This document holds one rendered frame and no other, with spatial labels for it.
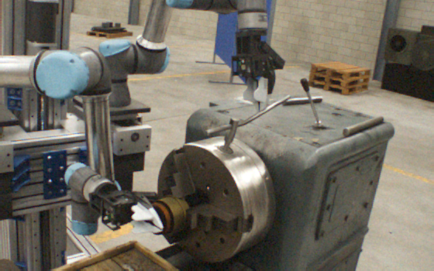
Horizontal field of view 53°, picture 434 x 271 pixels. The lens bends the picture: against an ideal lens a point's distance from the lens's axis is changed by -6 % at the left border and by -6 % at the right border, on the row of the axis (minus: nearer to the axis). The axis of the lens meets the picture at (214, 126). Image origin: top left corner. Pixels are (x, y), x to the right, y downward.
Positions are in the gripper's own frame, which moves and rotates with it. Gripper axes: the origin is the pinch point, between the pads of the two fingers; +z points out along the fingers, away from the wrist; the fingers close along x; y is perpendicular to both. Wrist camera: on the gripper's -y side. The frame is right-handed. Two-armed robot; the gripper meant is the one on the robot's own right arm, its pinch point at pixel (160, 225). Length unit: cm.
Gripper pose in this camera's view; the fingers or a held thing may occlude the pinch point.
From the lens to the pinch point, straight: 106.9
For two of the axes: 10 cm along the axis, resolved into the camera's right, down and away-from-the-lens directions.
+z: 7.1, 2.8, -6.4
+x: 1.1, -9.5, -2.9
